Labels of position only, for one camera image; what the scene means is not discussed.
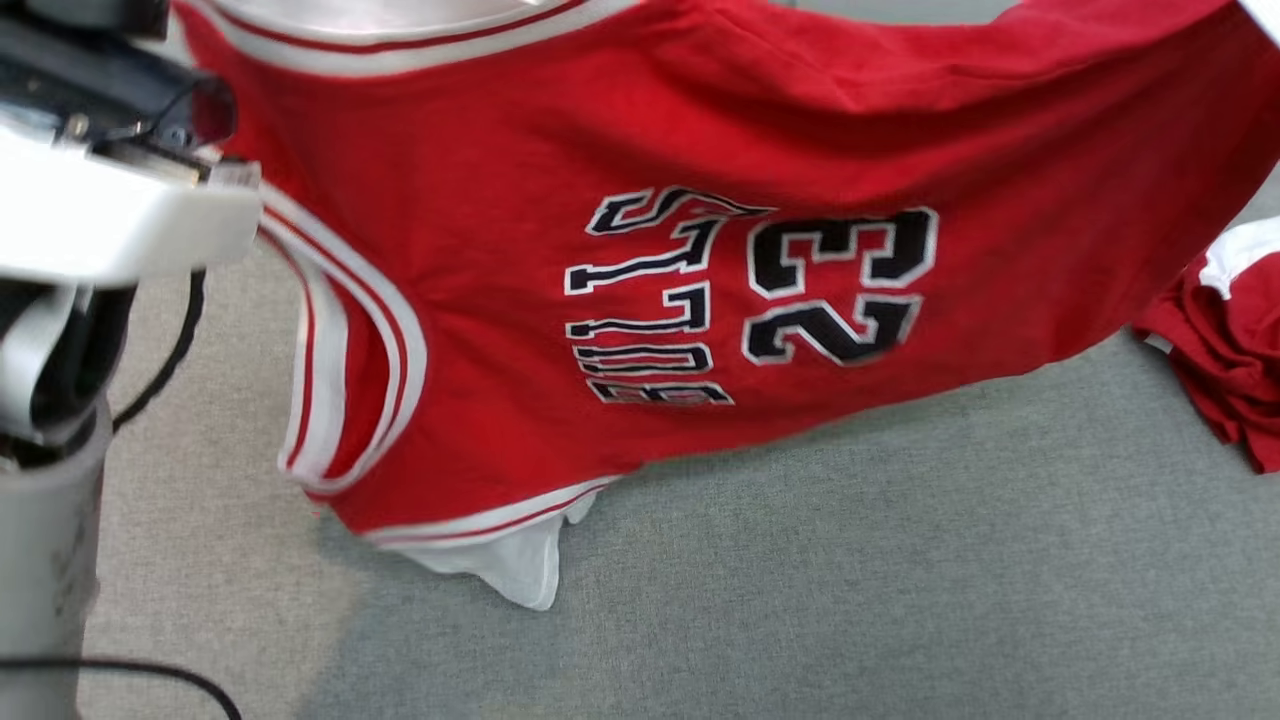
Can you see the red shorts with white band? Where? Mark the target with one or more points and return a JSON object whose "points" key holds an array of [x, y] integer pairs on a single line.
{"points": [[1235, 350]]}

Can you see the red basketball jersey number 23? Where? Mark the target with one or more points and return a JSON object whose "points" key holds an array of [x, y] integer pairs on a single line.
{"points": [[500, 200]]}

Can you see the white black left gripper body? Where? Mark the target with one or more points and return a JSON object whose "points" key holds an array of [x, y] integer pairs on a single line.
{"points": [[100, 210]]}

